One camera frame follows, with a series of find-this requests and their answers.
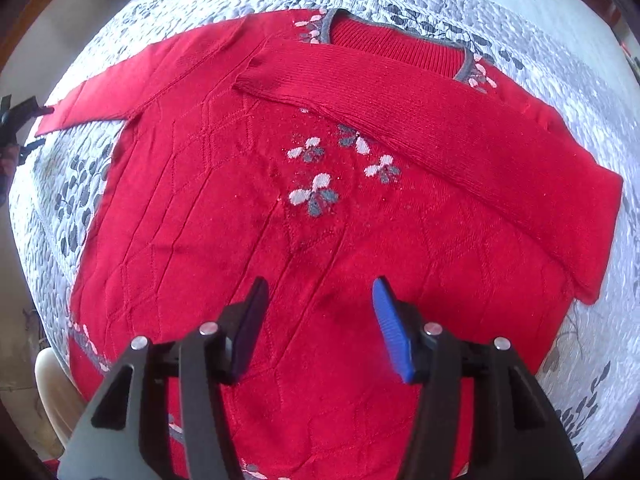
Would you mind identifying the grey quilted floral bedspread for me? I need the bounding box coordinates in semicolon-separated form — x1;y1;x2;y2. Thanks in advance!
6;0;640;476

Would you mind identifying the white round stool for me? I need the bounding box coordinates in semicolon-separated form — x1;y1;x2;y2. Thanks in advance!
35;348;87;448

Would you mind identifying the red knitted sweater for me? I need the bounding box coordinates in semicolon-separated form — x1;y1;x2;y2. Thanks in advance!
39;10;623;479

